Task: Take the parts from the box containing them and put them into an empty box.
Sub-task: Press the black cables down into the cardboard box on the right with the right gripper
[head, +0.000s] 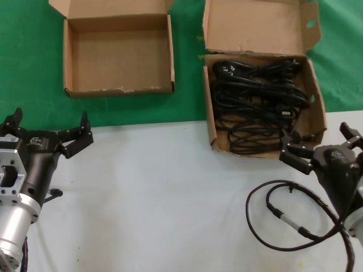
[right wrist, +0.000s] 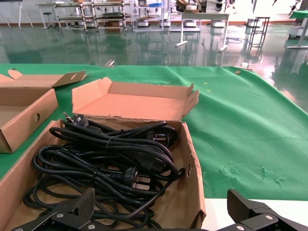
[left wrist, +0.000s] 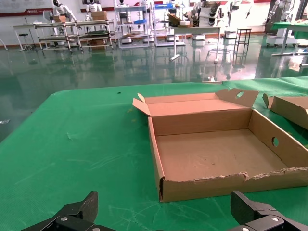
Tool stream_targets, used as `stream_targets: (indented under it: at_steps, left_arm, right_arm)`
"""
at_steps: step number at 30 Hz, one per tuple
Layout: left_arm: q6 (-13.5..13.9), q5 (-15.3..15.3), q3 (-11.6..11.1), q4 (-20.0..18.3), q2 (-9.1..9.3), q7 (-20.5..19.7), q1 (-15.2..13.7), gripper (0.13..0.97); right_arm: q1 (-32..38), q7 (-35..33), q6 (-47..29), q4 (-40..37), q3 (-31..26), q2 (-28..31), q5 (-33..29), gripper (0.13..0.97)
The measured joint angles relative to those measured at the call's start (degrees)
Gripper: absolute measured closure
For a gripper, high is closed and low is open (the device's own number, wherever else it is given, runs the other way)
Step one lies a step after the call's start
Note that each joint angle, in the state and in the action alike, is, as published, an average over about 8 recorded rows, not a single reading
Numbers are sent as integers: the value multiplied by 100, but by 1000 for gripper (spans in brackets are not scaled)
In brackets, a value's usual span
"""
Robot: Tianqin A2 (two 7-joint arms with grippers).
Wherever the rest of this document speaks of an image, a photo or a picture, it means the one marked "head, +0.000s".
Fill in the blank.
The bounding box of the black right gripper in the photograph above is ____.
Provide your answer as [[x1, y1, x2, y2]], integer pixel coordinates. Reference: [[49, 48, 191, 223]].
[[279, 121, 363, 219]]

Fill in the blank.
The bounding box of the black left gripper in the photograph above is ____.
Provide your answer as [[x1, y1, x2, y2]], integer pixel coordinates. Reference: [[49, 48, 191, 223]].
[[0, 107, 94, 205]]

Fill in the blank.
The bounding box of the shallow brown cardboard box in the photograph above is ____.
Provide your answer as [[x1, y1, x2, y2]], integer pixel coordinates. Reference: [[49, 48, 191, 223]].
[[48, 0, 176, 99]]

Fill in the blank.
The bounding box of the cardboard box with torn lid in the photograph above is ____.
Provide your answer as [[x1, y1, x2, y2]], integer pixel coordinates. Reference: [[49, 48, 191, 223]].
[[201, 0, 327, 156]]

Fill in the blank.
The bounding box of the green table cloth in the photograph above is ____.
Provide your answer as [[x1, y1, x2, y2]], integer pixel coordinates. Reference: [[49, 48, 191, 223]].
[[0, 0, 363, 133]]

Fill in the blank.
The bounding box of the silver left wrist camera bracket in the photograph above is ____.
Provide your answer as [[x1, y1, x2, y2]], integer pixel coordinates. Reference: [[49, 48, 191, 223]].
[[0, 147, 29, 201]]

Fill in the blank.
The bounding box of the black left wrist cable plug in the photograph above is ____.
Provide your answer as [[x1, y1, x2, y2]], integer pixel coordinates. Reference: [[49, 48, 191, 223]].
[[42, 189, 63, 203]]

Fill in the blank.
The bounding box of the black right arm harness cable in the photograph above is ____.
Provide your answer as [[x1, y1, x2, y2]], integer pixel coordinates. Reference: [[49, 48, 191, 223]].
[[246, 180, 358, 272]]

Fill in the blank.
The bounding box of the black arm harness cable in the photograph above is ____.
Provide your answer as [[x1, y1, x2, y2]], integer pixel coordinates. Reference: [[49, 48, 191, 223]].
[[20, 235, 31, 272], [246, 180, 358, 272]]

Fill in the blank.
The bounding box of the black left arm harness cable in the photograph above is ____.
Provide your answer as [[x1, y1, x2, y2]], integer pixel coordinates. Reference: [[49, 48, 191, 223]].
[[20, 235, 31, 272]]

